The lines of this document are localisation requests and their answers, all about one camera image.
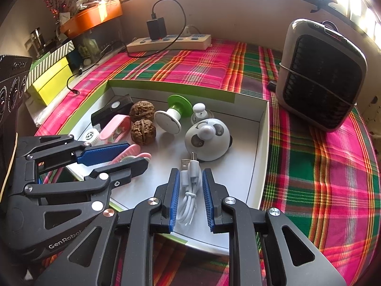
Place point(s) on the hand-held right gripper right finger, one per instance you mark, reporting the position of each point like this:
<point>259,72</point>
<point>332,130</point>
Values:
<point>208,202</point>

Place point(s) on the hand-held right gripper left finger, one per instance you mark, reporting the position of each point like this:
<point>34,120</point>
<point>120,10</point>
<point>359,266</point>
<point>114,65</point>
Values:
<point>173,202</point>

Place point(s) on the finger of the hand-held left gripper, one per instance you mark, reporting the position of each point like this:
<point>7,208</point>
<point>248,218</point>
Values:
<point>104,153</point>
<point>131,168</point>

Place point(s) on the round beige cap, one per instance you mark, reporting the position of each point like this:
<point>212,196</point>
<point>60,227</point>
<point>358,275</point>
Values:
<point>90,135</point>

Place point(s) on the pink oval case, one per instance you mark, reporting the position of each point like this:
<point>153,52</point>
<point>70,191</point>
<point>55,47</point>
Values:
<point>114,125</point>

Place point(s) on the brown walnut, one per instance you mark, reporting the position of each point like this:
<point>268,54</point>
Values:
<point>142,110</point>
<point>143,132</point>

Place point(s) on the black rectangular device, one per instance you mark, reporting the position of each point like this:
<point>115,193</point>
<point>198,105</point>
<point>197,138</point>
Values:
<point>110,111</point>

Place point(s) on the green white cardboard box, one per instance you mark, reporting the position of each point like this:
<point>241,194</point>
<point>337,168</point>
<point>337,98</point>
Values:
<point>232,166</point>

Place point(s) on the round panda face toy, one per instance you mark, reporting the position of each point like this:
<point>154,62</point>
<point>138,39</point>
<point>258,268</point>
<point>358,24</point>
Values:
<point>208,149</point>

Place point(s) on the green white mushroom-shaped massager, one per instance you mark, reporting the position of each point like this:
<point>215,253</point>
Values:
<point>168,122</point>

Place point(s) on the small white knob toy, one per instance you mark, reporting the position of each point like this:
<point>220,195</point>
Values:
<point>198,107</point>

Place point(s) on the white plastic sheet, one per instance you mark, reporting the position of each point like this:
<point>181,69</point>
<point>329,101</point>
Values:
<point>41,116</point>

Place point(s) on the yellow-green box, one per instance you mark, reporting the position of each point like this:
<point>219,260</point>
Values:
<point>50,83</point>

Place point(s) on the glass jar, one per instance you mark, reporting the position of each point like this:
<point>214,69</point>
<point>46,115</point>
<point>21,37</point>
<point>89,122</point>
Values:
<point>89,46</point>

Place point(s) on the metal glass container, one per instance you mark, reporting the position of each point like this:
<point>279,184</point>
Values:
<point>35,40</point>

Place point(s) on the black charger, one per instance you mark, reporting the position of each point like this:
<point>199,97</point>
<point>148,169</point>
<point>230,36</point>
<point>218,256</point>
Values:
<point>156,29</point>

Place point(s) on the orange tray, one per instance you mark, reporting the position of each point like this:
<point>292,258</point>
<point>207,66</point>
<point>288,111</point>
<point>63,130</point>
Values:
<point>92,18</point>

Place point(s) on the beige power strip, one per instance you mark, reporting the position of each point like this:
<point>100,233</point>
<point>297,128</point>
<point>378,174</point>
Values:
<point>196,40</point>

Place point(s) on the grey space heater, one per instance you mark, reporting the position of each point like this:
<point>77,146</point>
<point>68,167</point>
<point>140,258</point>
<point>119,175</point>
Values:
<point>318,80</point>

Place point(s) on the white lace curtain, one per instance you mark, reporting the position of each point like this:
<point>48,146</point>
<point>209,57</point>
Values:
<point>373,119</point>

